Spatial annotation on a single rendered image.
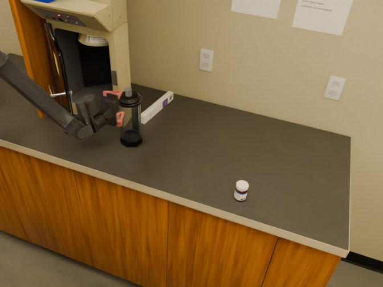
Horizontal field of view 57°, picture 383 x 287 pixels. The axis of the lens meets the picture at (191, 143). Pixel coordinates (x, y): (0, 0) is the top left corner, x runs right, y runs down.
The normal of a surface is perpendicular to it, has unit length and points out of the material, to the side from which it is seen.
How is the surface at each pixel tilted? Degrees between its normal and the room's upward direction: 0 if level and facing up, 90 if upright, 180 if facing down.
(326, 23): 90
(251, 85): 90
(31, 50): 90
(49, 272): 0
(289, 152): 0
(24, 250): 0
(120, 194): 90
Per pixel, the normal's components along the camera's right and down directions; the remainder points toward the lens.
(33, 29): 0.94, 0.26
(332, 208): 0.06, -0.77
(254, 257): -0.35, 0.58
